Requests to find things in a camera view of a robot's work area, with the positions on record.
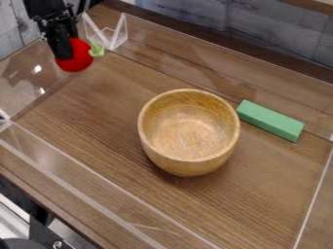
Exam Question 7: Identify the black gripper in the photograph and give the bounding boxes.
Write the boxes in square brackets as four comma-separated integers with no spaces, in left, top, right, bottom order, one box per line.
[25,0,78,60]

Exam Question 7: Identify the red plush strawberry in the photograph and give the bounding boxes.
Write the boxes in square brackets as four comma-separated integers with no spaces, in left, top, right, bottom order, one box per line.
[55,38,106,72]

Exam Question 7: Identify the wooden bowl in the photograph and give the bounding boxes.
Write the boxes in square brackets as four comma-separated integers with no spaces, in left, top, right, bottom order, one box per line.
[137,89,241,177]

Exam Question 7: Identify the clear acrylic tray walls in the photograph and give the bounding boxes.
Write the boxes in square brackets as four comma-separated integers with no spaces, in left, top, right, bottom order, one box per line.
[0,5,333,249]

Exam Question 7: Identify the green rectangular block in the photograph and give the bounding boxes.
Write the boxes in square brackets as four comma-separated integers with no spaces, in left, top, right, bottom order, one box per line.
[237,100,305,142]

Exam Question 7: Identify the clear acrylic corner bracket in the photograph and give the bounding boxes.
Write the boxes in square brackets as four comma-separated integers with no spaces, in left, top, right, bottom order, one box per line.
[82,13,128,51]

